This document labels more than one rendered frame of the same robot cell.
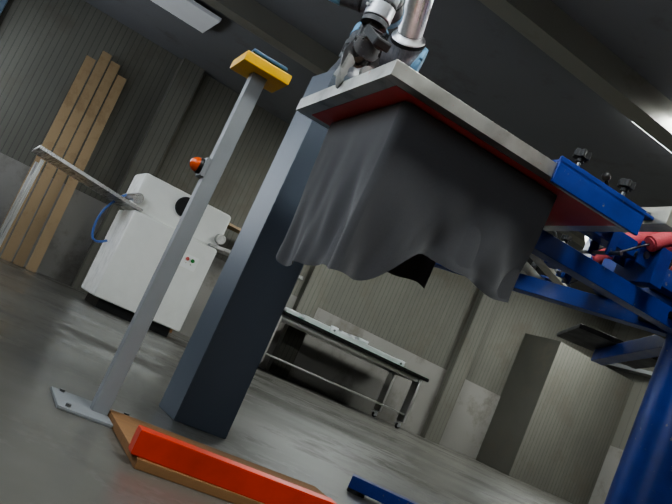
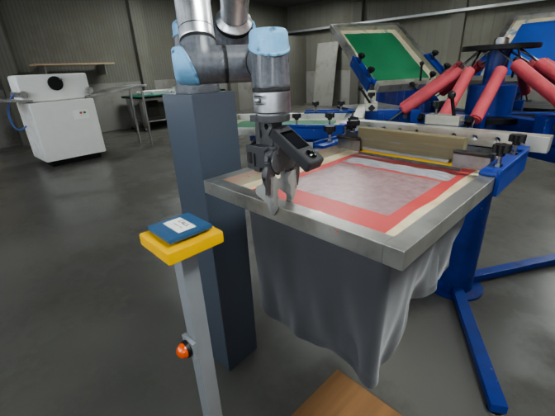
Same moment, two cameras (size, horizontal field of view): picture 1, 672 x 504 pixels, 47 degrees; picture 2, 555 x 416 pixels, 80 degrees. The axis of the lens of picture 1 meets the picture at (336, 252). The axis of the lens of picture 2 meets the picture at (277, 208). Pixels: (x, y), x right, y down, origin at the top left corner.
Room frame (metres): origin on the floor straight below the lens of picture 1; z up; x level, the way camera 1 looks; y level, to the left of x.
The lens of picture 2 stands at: (1.26, 0.40, 1.27)
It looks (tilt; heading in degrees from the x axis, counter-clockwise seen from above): 23 degrees down; 339
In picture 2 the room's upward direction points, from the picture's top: 3 degrees counter-clockwise
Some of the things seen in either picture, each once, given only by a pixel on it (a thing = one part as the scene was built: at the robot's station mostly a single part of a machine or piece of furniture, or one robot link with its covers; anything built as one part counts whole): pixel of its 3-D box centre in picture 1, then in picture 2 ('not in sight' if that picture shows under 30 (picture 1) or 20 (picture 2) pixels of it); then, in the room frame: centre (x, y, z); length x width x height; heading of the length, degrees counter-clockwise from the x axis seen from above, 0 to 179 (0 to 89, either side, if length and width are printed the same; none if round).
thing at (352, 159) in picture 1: (335, 190); (307, 282); (1.92, 0.07, 0.74); 0.45 x 0.03 x 0.43; 22
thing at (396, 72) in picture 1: (459, 161); (372, 172); (2.03, -0.20, 0.97); 0.79 x 0.58 x 0.04; 112
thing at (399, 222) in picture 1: (451, 230); (423, 273); (1.82, -0.23, 0.74); 0.46 x 0.04 x 0.42; 112
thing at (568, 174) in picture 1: (594, 196); (504, 168); (1.86, -0.53, 0.98); 0.30 x 0.05 x 0.07; 112
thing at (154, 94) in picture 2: (332, 362); (178, 105); (10.65, -0.57, 0.46); 2.54 x 0.95 x 0.92; 116
